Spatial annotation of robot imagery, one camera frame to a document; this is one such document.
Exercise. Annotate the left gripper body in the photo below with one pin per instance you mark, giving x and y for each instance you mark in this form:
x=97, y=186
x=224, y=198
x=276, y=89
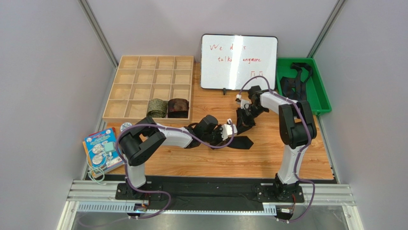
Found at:
x=220, y=135

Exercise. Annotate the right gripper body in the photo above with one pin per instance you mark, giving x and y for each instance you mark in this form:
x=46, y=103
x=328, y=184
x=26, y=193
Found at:
x=243, y=112

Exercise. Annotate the black tie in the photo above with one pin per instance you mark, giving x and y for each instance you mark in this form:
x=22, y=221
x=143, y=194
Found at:
x=239, y=142

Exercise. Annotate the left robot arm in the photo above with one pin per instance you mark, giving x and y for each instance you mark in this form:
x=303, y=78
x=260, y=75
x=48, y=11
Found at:
x=137, y=143

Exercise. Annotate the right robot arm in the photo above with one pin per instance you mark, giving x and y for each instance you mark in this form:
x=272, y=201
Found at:
x=297, y=129

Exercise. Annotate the brown red rolled tie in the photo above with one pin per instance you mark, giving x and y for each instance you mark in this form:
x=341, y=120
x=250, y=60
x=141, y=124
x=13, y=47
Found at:
x=178, y=108

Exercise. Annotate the dark striped tie in bin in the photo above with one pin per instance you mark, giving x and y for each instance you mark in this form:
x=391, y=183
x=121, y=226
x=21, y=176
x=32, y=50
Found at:
x=295, y=88

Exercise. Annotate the white whiteboard with red writing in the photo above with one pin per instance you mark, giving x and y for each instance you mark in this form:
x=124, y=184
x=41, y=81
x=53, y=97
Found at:
x=233, y=62

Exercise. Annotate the green patterned rolled tie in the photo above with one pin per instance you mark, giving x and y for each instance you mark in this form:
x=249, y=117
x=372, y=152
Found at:
x=157, y=108

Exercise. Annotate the green plastic bin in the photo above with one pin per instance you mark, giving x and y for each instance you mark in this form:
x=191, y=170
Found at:
x=316, y=93

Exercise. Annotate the wooden compartment organizer box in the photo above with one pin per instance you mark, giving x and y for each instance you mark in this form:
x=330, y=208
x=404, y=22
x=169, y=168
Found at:
x=140, y=79

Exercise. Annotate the blue children's book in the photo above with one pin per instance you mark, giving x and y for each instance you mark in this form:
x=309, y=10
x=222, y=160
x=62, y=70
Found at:
x=102, y=150

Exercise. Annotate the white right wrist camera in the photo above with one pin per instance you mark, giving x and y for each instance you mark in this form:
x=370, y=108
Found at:
x=244, y=104

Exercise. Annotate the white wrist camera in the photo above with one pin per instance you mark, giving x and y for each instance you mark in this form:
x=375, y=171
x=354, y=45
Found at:
x=244, y=104
x=228, y=130

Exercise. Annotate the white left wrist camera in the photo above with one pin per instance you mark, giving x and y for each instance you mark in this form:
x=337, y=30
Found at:
x=228, y=130

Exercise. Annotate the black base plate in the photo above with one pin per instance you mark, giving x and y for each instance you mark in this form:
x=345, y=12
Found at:
x=213, y=194

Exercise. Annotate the aluminium frame rail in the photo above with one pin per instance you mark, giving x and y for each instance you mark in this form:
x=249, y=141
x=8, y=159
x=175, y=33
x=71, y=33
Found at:
x=331, y=206

